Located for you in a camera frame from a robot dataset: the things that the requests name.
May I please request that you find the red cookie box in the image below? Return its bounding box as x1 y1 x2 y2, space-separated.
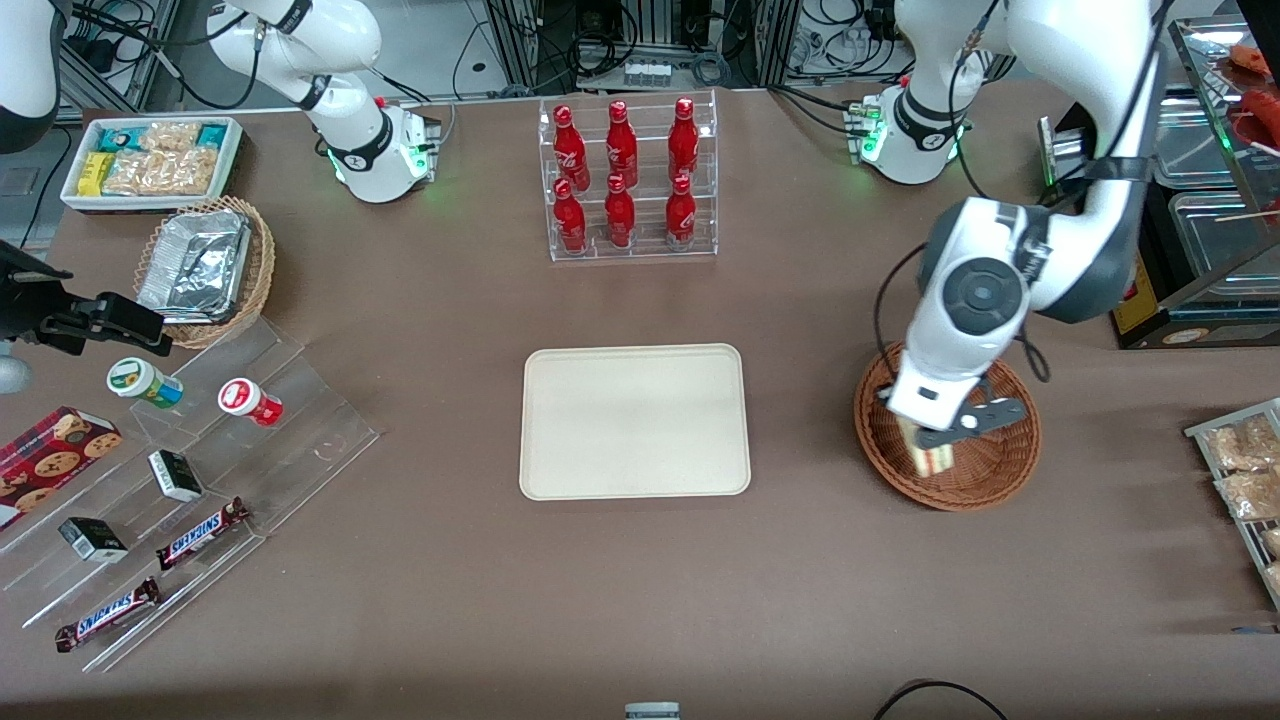
0 405 124 531

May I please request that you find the white rectangular snack bin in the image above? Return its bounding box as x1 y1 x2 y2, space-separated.
60 116 244 214

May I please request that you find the beige plastic tray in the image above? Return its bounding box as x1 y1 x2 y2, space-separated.
518 343 753 501

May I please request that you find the round brown wicker basket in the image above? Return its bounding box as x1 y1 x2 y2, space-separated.
853 340 1043 513

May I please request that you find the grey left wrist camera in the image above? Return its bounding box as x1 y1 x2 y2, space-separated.
915 398 1029 451

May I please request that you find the metal wire rack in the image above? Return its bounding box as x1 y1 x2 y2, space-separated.
1184 398 1280 611

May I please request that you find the clear acrylic stepped display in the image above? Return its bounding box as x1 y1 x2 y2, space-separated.
0 318 383 673

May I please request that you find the red cola bottle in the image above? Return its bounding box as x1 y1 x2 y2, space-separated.
604 174 636 249
668 97 700 183
606 100 639 189
553 104 591 191
553 178 588 254
665 174 697 248

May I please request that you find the snickers chocolate bar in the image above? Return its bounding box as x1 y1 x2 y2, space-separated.
54 577 161 653
155 497 250 572

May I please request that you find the clear cracker bag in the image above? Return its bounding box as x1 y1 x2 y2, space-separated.
103 150 166 196
140 121 201 153
160 148 221 196

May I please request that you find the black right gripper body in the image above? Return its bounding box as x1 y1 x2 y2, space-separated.
0 240 73 346

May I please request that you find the green lid yogurt cup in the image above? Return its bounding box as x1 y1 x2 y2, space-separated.
107 357 185 410

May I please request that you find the triangle sandwich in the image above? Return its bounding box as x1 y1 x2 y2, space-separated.
898 415 953 477

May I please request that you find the clear acrylic bottle rack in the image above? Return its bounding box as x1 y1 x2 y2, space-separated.
538 88 719 263

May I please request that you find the black food warmer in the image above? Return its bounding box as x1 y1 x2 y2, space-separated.
1040 15 1280 351

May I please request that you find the red yogurt cup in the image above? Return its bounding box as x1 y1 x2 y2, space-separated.
218 378 284 428

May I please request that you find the small black carton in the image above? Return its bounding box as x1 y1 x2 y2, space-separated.
148 449 204 503
58 516 130 563

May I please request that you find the light wicker basket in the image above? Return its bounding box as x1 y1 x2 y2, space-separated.
133 196 277 350

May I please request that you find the aluminium foil container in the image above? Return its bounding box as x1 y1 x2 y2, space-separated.
137 210 252 324

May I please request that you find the black floor cable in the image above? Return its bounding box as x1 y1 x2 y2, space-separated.
872 680 1011 720

